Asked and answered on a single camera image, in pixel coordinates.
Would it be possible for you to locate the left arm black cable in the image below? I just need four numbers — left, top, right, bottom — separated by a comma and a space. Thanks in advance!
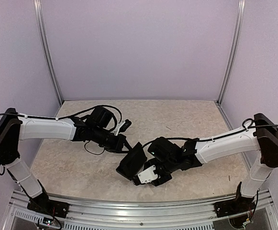
57, 105, 122, 125

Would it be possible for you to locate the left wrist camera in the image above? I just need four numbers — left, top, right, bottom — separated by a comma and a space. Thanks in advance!
113, 119, 132, 136

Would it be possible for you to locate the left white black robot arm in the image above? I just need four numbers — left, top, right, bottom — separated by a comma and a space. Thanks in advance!
0, 105, 132, 213

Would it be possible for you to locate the left vertical aluminium post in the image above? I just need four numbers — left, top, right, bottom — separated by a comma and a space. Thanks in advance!
33, 0, 64, 106

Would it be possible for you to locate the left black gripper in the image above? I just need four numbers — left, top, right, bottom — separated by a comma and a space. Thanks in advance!
92, 126, 133, 153

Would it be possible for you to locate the small circuit board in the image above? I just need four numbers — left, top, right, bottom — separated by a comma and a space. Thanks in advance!
35, 217, 56, 227

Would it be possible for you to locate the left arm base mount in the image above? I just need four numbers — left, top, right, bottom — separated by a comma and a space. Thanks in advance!
27, 180, 70, 219

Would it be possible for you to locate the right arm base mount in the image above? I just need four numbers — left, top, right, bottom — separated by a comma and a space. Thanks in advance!
214, 182, 255, 218

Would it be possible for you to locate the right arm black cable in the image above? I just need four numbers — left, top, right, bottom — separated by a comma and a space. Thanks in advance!
142, 137, 200, 149

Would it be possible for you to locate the front aluminium frame rail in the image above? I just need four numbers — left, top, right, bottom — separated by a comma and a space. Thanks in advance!
0, 190, 278, 230

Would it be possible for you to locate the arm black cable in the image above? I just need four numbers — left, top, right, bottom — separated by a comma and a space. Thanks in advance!
142, 137, 200, 149
57, 105, 122, 125

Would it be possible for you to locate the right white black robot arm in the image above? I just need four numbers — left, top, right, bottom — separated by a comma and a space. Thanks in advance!
139, 113, 278, 213

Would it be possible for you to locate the vertical aluminium post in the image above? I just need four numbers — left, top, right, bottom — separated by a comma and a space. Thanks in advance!
217, 0, 246, 107
33, 0, 64, 106

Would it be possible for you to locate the right vertical aluminium post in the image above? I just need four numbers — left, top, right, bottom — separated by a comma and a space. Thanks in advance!
217, 0, 246, 107

